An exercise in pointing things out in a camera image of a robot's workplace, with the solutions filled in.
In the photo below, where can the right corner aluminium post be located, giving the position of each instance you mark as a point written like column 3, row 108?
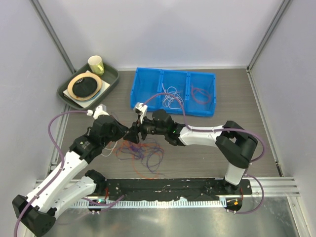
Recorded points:
column 285, row 4

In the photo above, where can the white paper pad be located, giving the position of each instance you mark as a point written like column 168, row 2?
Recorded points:
column 85, row 104

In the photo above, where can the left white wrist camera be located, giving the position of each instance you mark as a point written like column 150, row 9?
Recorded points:
column 101, row 110

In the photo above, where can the dark green tray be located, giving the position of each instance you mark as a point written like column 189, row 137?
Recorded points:
column 111, row 76

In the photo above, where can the corner aluminium post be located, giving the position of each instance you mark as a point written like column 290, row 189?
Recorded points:
column 49, row 28
column 285, row 4

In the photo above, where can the blue three-compartment bin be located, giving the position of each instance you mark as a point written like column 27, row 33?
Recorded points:
column 194, row 92

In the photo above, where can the left corner aluminium post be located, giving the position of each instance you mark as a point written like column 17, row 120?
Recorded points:
column 49, row 28

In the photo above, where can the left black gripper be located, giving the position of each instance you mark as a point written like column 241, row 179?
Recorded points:
column 121, row 130

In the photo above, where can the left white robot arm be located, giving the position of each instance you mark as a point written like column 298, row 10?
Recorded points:
column 39, row 209

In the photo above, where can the black round disc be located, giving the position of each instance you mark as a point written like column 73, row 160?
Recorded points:
column 84, row 87

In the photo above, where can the yellow-green mug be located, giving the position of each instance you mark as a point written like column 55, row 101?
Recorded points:
column 96, row 65

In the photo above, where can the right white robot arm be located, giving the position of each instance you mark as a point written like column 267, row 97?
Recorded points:
column 236, row 144

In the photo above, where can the slotted cable duct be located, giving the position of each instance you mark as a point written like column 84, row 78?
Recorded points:
column 181, row 203

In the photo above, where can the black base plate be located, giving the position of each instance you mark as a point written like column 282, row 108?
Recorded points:
column 192, row 189

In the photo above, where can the tan tape roll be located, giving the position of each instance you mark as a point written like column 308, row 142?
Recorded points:
column 83, row 75

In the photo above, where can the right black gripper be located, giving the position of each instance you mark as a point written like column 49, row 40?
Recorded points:
column 133, row 136

